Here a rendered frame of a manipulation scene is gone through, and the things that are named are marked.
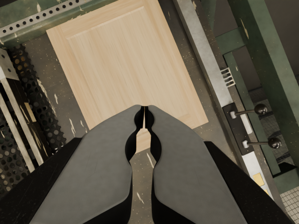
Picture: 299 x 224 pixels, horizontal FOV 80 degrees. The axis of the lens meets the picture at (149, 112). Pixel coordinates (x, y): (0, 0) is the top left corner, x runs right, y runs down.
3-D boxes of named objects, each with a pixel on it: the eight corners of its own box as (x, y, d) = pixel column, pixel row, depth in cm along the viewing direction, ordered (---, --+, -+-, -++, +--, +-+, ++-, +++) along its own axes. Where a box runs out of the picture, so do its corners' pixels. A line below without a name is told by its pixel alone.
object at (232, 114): (231, 108, 69) (267, 100, 58) (234, 118, 69) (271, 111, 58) (225, 112, 67) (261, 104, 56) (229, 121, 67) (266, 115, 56)
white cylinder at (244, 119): (249, 130, 73) (242, 112, 73) (254, 131, 70) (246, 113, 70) (242, 134, 73) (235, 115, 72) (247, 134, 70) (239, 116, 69)
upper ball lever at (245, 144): (242, 137, 70) (281, 134, 58) (246, 146, 70) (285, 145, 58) (237, 141, 68) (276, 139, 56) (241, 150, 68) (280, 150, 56)
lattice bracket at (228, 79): (225, 68, 72) (228, 67, 69) (232, 85, 72) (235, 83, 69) (216, 72, 72) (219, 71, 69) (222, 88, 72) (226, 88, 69)
